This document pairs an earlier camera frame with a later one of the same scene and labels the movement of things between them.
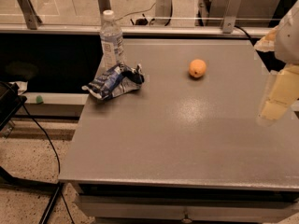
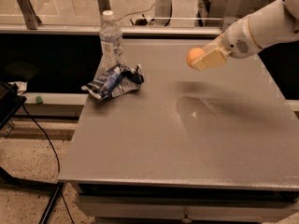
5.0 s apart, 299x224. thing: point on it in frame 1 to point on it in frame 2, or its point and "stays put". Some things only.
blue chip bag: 116,80 stays put
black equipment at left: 9,102 stays put
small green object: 39,99 stays put
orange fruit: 196,67 to 194,54
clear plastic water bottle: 111,45 stays put
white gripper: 288,39 to 239,43
